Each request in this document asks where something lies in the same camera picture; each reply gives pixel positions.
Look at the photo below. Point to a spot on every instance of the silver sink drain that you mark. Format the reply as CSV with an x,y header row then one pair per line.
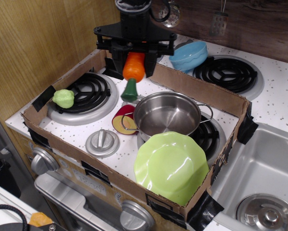
x,y
263,212

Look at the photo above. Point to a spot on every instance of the back right stove burner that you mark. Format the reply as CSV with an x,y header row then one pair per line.
x,y
232,73

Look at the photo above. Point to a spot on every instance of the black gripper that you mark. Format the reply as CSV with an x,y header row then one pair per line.
x,y
135,33

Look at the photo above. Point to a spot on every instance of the red toy peach half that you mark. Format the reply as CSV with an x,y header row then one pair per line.
x,y
123,121

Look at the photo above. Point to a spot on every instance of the silver stove top knob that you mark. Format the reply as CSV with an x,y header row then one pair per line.
x,y
102,143

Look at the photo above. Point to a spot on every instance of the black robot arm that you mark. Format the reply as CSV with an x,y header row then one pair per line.
x,y
137,7

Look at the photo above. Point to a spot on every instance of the light green plastic plate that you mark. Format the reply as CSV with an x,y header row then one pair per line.
x,y
171,165

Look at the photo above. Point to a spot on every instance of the silver left oven knob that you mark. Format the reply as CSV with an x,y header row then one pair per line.
x,y
43,162

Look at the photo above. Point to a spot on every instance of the blue plastic bowl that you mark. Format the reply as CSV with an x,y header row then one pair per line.
x,y
189,56

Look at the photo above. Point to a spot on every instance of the orange toy carrot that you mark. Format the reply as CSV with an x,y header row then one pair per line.
x,y
133,72

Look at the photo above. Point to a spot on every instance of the front left stove burner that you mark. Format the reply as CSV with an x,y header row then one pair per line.
x,y
96,95

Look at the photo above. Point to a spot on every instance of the silver right oven knob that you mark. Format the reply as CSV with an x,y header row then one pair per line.
x,y
135,217

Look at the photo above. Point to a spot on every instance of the hanging silver strainer ladle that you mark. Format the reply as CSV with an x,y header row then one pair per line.
x,y
174,13

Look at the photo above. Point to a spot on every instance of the silver oven knob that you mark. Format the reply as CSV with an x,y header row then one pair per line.
x,y
43,162
135,217

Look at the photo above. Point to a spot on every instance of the brown cardboard fence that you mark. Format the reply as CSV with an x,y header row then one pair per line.
x,y
118,176

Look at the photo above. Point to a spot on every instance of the silver sink basin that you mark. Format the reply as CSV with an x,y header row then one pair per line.
x,y
259,166

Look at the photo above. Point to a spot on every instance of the stove burner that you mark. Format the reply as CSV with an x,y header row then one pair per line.
x,y
211,138
232,73
96,95

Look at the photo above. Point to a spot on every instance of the front right stove burner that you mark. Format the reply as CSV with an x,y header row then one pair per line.
x,y
211,138

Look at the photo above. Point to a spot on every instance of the silver oven door handle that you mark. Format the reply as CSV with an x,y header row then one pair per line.
x,y
72,205

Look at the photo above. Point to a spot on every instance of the stainless steel pot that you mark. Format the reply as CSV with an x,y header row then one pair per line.
x,y
167,111

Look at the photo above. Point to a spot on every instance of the green toy lettuce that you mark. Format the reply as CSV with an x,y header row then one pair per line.
x,y
64,98

